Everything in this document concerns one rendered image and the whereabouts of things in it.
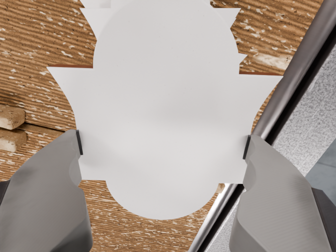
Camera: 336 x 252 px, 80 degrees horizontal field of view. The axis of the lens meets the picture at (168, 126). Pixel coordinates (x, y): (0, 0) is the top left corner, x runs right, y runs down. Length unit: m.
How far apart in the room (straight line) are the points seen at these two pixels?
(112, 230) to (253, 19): 0.37
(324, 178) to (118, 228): 1.75
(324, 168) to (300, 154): 1.54
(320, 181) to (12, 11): 1.96
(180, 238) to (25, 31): 0.38
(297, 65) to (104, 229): 0.38
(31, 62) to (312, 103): 0.34
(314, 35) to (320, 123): 0.12
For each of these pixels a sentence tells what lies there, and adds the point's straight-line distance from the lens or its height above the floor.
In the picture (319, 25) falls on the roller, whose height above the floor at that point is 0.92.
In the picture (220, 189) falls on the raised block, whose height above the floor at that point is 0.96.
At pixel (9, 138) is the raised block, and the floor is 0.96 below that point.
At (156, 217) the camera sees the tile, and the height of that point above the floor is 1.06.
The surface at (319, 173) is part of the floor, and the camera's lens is 1.92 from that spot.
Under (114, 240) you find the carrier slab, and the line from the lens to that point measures 0.43.
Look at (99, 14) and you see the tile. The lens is 0.19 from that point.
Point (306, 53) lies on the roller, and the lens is 0.29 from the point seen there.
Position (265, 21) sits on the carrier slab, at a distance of 0.25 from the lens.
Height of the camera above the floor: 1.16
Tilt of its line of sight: 62 degrees down
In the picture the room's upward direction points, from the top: 179 degrees clockwise
